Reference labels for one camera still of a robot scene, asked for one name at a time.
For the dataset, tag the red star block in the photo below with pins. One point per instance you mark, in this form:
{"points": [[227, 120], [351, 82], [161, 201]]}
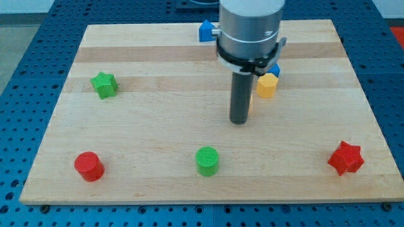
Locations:
{"points": [[346, 158]]}

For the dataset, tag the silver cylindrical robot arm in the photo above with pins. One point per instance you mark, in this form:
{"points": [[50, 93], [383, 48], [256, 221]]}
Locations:
{"points": [[249, 28]]}

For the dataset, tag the wooden board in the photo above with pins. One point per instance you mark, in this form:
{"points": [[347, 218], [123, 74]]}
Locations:
{"points": [[173, 98]]}

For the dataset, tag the yellow hexagon block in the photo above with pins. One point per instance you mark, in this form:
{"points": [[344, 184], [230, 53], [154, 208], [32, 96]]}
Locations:
{"points": [[266, 85]]}

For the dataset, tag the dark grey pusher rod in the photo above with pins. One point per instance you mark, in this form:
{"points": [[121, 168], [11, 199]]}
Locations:
{"points": [[240, 97]]}

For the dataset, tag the green cylinder block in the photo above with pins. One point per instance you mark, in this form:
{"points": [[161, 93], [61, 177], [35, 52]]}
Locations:
{"points": [[207, 161]]}

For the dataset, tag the blue house-shaped block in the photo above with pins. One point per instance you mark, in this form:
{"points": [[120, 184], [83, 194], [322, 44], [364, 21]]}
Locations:
{"points": [[205, 31]]}

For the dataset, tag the green star block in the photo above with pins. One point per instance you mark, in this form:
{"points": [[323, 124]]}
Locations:
{"points": [[104, 84]]}

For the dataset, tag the red cylinder block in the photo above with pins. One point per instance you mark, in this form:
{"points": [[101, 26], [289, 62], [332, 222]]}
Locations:
{"points": [[89, 166]]}

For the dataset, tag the blue block behind hexagon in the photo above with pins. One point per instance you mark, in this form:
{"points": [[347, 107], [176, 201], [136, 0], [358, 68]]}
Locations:
{"points": [[275, 70]]}

